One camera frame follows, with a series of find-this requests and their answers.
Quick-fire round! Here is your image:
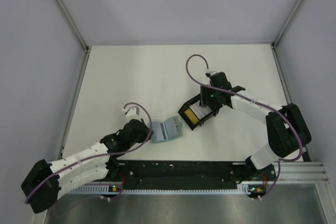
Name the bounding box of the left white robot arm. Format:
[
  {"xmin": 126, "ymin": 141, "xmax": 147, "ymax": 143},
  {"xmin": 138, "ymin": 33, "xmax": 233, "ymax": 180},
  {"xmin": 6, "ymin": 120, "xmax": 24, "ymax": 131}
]
[{"xmin": 20, "ymin": 119, "xmax": 152, "ymax": 214}]

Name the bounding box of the aluminium front frame rail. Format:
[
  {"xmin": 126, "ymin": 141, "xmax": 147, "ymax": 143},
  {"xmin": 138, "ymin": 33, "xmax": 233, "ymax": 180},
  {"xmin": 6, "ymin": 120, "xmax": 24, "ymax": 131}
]
[{"xmin": 278, "ymin": 162, "xmax": 329, "ymax": 184}]

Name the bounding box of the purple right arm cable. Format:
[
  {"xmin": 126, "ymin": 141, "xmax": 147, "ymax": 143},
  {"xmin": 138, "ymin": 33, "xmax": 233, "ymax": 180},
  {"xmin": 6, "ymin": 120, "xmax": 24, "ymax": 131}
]
[{"xmin": 185, "ymin": 55, "xmax": 307, "ymax": 196}]

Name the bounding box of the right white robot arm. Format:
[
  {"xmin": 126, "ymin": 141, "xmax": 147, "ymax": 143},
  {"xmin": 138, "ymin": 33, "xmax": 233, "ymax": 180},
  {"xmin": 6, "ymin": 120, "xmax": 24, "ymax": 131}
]
[{"xmin": 200, "ymin": 71, "xmax": 311, "ymax": 180}]

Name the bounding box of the white card with black stripe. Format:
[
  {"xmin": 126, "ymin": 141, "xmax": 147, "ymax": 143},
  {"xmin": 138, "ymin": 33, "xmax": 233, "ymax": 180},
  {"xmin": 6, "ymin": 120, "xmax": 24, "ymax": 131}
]
[{"xmin": 152, "ymin": 122, "xmax": 168, "ymax": 143}]

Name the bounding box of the aluminium corner post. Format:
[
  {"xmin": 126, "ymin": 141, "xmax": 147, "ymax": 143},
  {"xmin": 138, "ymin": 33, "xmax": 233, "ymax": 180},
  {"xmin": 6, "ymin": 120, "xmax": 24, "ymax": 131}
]
[
  {"xmin": 54, "ymin": 0, "xmax": 89, "ymax": 52},
  {"xmin": 271, "ymin": 0, "xmax": 306, "ymax": 48}
]

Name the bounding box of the grey slotted cable duct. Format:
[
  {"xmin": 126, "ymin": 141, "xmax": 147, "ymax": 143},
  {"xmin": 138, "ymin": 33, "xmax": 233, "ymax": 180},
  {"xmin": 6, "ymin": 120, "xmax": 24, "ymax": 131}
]
[{"xmin": 68, "ymin": 185, "xmax": 251, "ymax": 196}]

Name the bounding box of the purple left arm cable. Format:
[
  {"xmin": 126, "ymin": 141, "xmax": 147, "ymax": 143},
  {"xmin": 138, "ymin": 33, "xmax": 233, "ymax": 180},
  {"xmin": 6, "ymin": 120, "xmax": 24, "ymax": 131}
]
[{"xmin": 24, "ymin": 102, "xmax": 153, "ymax": 205}]

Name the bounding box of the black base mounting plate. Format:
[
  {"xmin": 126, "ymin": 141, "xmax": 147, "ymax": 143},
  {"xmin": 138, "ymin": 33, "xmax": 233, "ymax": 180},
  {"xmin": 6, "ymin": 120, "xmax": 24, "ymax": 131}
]
[{"xmin": 103, "ymin": 160, "xmax": 276, "ymax": 190}]

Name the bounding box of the stack of white cards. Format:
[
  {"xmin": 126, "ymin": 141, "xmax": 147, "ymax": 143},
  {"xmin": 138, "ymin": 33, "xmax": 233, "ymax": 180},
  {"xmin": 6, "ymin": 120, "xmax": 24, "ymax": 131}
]
[{"xmin": 190, "ymin": 102, "xmax": 210, "ymax": 120}]

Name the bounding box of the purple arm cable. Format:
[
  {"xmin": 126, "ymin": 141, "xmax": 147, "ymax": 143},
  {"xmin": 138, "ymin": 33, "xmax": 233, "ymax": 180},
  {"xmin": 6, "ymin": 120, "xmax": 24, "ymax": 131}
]
[
  {"xmin": 24, "ymin": 102, "xmax": 153, "ymax": 205},
  {"xmin": 185, "ymin": 55, "xmax": 307, "ymax": 196}
]

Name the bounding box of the left aluminium corner post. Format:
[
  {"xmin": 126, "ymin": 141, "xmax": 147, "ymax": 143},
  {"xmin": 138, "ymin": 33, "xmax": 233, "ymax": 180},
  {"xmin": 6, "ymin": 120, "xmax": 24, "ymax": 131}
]
[{"xmin": 54, "ymin": 0, "xmax": 89, "ymax": 52}]

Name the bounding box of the black card box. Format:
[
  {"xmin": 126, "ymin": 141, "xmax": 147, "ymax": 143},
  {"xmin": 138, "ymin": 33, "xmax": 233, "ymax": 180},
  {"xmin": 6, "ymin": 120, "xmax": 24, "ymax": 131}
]
[{"xmin": 178, "ymin": 94, "xmax": 222, "ymax": 131}]

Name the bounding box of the green card holder wallet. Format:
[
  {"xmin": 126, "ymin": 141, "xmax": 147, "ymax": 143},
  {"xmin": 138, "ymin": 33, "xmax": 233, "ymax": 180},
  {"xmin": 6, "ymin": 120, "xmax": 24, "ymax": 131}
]
[{"xmin": 161, "ymin": 116, "xmax": 183, "ymax": 143}]

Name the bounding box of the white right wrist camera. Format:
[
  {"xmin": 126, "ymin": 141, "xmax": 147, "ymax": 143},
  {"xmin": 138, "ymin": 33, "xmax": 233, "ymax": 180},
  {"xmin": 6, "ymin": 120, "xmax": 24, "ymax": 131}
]
[{"xmin": 205, "ymin": 68, "xmax": 217, "ymax": 78}]

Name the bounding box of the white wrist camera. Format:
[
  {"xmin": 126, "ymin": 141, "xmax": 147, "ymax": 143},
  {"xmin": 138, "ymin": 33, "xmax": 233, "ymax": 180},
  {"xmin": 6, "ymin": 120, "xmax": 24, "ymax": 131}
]
[
  {"xmin": 122, "ymin": 106, "xmax": 140, "ymax": 121},
  {"xmin": 205, "ymin": 68, "xmax": 217, "ymax": 78}
]

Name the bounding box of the right aluminium corner post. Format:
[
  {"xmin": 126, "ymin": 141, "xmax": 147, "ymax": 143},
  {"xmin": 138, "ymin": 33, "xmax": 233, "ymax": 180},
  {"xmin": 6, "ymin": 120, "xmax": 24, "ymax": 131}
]
[{"xmin": 271, "ymin": 0, "xmax": 306, "ymax": 48}]

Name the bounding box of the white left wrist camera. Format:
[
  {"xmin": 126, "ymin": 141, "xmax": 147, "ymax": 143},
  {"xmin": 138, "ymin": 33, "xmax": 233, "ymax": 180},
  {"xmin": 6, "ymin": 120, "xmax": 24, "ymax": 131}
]
[{"xmin": 122, "ymin": 106, "xmax": 140, "ymax": 121}]

